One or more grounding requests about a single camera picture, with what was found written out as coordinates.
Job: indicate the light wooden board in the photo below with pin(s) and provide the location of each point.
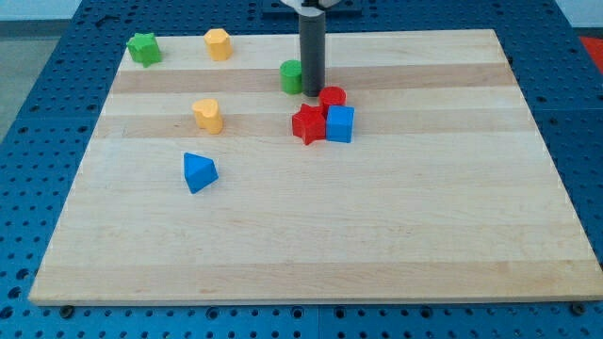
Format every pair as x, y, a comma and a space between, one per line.
446, 193

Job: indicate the red cylinder block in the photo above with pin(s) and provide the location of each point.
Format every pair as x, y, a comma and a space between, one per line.
332, 95

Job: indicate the green cylinder block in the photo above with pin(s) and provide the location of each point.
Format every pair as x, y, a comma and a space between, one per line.
291, 76

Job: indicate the blue triangle block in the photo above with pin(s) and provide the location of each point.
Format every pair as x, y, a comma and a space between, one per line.
199, 172

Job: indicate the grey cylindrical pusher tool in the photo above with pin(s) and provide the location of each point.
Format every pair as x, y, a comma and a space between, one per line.
312, 34

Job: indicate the red star block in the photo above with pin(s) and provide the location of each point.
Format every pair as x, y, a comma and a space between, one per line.
309, 124

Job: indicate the yellow heart block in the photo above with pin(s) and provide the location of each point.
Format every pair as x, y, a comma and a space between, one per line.
207, 115

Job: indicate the blue cube block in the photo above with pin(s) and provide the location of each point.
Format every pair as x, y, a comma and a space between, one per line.
339, 124

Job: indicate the green star block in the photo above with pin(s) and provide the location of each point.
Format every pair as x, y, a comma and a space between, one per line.
144, 49

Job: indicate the yellow hexagon block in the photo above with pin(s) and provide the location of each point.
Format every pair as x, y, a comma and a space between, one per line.
218, 44

